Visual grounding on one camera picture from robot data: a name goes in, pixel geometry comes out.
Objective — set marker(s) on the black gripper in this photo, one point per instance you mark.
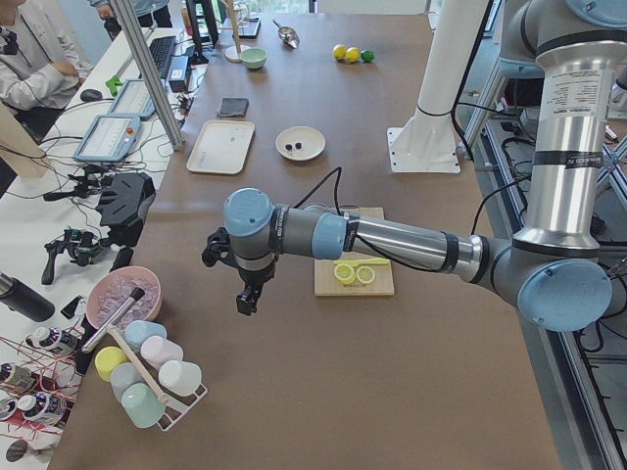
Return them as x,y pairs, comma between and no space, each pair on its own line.
252,278

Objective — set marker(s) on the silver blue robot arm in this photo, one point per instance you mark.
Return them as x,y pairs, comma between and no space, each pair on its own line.
548,270

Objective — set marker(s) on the cream rectangular tray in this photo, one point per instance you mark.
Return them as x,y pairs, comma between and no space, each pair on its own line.
221,147

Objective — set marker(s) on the bamboo cutting board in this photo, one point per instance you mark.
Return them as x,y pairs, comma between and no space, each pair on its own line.
325,284

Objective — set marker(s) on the lemon slice upper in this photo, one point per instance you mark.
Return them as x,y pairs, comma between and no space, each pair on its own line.
344,273

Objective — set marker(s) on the lemon slice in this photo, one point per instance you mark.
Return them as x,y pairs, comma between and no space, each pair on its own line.
344,273
365,274

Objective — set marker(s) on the metal muddler in bowl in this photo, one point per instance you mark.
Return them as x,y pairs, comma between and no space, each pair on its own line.
136,295

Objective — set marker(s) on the lemon slice lower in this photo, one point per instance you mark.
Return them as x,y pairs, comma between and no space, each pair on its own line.
365,274

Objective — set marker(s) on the yellow plastic knife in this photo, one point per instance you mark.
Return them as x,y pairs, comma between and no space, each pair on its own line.
362,261

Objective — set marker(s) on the pink bowl with ice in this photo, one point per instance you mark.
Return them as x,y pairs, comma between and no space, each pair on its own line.
116,288

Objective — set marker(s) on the round cream plate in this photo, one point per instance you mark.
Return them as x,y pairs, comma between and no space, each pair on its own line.
313,143

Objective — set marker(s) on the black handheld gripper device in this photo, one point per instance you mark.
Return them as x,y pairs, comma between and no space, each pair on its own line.
82,246

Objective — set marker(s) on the grey folded cloth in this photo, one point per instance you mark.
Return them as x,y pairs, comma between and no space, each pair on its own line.
233,107

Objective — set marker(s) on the teach pendant near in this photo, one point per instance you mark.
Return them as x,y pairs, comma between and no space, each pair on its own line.
108,139

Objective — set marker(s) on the teach pendant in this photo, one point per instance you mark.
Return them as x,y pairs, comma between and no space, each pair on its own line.
133,98
108,139

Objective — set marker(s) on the teach pendant far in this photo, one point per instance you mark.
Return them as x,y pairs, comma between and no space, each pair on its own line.
133,98

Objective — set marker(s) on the black thermos bottle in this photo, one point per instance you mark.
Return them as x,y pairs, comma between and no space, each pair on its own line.
18,297

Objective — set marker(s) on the mint green bowl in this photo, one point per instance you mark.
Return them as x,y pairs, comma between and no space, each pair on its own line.
253,58

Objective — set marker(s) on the wooden cup stand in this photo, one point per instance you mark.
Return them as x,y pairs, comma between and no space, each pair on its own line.
233,53

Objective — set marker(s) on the black monitor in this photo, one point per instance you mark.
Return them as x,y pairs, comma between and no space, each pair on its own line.
203,31

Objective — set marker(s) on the yellow lemon outer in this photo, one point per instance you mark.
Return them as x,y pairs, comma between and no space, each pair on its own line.
339,52

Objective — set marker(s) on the yellow lemon near lime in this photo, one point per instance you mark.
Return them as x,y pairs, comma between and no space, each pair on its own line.
352,55

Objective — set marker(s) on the black keyboard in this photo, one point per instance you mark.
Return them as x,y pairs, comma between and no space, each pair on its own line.
162,50

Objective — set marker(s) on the metal scoop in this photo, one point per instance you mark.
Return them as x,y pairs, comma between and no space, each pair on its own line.
288,35

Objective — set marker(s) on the green lime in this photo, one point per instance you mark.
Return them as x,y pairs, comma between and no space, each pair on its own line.
367,56

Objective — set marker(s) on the seated person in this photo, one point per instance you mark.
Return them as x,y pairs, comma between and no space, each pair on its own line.
39,81

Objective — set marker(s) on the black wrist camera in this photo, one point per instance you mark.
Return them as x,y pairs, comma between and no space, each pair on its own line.
218,248

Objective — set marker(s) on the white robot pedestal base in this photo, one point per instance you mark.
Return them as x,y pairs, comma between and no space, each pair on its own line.
426,143

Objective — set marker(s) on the aluminium frame post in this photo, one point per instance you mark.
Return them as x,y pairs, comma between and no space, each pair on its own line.
143,59

